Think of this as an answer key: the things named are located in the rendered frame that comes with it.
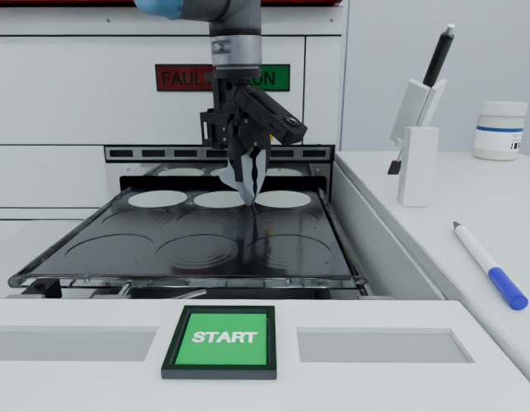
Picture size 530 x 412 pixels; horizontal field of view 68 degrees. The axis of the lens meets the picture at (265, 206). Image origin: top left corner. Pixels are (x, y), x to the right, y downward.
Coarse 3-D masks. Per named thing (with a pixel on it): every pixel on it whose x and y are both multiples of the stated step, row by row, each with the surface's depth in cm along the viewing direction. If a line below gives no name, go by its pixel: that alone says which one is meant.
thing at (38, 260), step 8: (120, 192) 70; (128, 192) 72; (112, 200) 66; (104, 208) 62; (96, 216) 59; (80, 224) 55; (88, 224) 56; (72, 232) 52; (64, 240) 50; (48, 248) 47; (56, 248) 48; (40, 256) 45; (48, 256) 46; (32, 264) 43; (40, 264) 44; (16, 272) 41; (24, 272) 42; (8, 280) 40
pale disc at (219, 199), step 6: (210, 192) 72; (216, 192) 72; (222, 192) 71; (228, 192) 71; (234, 192) 71; (198, 198) 68; (204, 198) 68; (210, 198) 68; (216, 198) 68; (222, 198) 68; (228, 198) 68; (234, 198) 68; (240, 198) 68; (198, 204) 65; (204, 204) 64; (210, 204) 64; (216, 204) 64; (222, 204) 64; (228, 204) 64; (234, 204) 64; (240, 204) 64
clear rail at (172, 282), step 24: (24, 288) 40; (72, 288) 40; (96, 288) 40; (120, 288) 40; (144, 288) 40; (168, 288) 40; (192, 288) 40; (216, 288) 40; (240, 288) 40; (264, 288) 40; (288, 288) 40; (312, 288) 40; (336, 288) 40
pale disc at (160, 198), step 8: (152, 192) 72; (160, 192) 72; (168, 192) 72; (176, 192) 72; (128, 200) 67; (136, 200) 67; (144, 200) 67; (152, 200) 67; (160, 200) 67; (168, 200) 67; (176, 200) 67; (184, 200) 67
